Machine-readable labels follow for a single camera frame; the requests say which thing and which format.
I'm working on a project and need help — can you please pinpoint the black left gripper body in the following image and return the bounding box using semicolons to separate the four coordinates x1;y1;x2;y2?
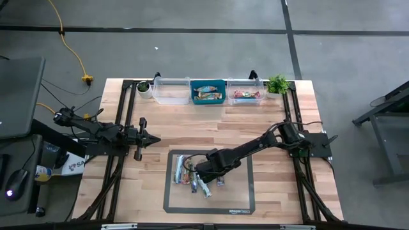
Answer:
123;117;148;162

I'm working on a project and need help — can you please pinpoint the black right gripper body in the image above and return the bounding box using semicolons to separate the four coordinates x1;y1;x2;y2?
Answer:
204;148;233;183

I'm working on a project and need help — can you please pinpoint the large blue chip bag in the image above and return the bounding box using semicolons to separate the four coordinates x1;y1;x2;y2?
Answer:
189;162;199;193

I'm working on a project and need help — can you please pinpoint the beige silicone mat dark border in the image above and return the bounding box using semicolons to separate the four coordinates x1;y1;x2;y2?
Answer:
163;149;256;215

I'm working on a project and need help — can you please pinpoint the clear plastic bin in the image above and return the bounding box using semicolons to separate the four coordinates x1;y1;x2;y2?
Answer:
225;76;265;106
152;76;192;105

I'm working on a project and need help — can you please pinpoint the succulent in white pot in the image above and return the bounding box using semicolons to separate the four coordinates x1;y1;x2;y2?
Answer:
136;80;153;100

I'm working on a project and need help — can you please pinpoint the white printed cardboard box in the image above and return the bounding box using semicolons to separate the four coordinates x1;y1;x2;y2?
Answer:
59;152;87;177

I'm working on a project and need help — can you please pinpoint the teal plastic bin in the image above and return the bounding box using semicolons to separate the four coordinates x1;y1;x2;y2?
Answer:
190;79;227;105

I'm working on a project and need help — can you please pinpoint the silver light bar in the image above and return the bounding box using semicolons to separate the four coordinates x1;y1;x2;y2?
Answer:
101;223;138;230
280;224;316;230

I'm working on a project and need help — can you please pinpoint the leafy plant in white pot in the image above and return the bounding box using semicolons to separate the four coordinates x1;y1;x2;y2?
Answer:
266;75;290;99

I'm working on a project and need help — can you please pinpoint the plastic bottle yellow liquid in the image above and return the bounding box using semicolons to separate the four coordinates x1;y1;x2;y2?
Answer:
34;164;54;183

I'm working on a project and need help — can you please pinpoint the black side desk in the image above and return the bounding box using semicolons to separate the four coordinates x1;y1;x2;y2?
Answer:
0;118;87;215

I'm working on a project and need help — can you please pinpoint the dark grey side table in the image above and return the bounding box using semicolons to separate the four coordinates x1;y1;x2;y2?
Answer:
0;57;46;141

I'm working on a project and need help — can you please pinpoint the black computer mouse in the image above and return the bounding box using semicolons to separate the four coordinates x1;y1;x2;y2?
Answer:
4;169;29;202

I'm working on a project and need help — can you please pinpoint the black keyboard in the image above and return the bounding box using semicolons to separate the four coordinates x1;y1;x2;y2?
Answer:
0;154;10;190

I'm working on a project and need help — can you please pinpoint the grey metal desk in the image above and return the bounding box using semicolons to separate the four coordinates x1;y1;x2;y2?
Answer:
353;81;409;186

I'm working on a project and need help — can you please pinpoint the black aluminium table frame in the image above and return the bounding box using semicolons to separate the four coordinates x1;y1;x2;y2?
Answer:
72;69;345;230

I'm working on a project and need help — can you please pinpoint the black floor cable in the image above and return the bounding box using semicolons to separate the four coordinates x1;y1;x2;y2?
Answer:
40;78;92;96

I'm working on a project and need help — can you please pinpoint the yellow extension cable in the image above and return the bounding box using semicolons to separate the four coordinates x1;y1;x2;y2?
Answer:
47;0;94;86

